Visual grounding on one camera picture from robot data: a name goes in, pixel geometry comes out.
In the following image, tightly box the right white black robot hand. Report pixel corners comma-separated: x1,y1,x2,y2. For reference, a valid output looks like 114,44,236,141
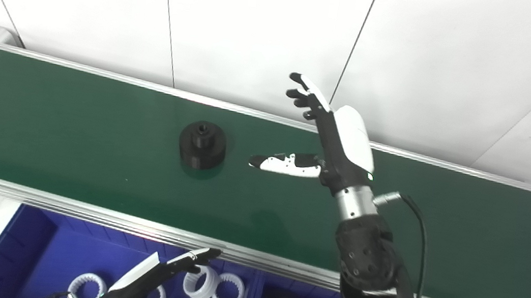
246,68,388,201

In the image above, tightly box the green conveyor belt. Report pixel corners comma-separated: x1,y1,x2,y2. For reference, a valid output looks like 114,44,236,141
0,36,531,298
0,43,531,298

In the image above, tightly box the blue bin with white rings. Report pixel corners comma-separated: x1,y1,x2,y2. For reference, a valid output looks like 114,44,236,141
0,200,269,298

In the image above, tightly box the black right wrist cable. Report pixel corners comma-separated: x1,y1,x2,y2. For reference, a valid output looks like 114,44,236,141
361,188,437,298

